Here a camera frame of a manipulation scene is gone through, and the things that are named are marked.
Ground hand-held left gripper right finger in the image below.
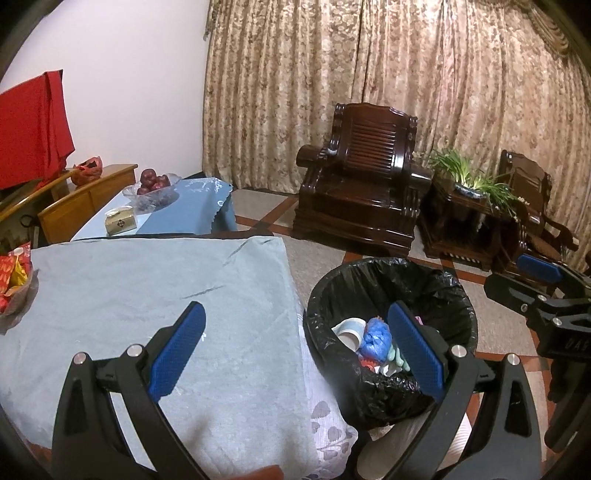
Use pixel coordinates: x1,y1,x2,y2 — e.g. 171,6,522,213
387,301,542,480

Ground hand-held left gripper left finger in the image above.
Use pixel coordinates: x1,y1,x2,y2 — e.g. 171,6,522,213
52,301,207,480

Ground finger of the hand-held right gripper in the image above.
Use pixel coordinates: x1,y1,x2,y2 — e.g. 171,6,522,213
516,253,591,301
484,273,561,324

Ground green glove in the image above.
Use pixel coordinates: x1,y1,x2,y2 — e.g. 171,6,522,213
385,346,411,372

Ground blue plastic shoe cover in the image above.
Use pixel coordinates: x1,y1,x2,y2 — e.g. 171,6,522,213
360,318,393,358

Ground white paper cup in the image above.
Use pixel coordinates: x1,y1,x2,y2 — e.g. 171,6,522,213
332,318,366,354

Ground bin with black bag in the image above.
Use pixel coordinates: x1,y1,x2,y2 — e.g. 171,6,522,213
305,257,478,480

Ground dark wooden armchair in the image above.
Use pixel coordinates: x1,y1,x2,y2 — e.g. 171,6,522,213
293,102,432,257
492,149,580,296

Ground grey-blue towel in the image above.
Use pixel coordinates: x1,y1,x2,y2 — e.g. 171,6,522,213
0,235,321,480

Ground dark wooden side table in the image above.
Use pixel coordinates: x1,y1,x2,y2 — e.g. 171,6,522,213
418,178,520,273

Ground green potted plant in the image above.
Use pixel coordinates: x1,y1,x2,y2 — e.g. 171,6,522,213
427,148,520,217

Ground white floral bed sheet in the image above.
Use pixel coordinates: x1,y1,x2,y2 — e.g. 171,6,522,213
300,314,361,480

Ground beige tissue box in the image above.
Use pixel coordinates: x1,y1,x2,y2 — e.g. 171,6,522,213
104,207,138,236

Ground blue tablecloth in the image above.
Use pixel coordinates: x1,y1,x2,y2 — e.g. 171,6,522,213
71,176,238,241

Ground glass fruit bowl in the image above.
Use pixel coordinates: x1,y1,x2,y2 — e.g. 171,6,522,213
122,173,182,214

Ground small glass bowl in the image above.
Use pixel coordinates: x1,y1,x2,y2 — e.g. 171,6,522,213
0,270,41,335

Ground light wooden cabinet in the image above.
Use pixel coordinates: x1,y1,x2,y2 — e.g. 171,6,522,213
0,163,139,252

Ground red and yellow snack bag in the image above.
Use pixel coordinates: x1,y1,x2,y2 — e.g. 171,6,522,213
0,251,33,315

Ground red plastic bag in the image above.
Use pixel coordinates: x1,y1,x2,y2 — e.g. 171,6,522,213
70,156,103,186

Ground beige patterned curtain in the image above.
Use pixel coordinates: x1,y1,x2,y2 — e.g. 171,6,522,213
202,0,591,217

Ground red cloth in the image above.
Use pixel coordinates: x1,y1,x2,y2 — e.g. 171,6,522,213
0,69,76,191

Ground black cable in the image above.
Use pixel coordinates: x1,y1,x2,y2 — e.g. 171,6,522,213
18,215,40,245

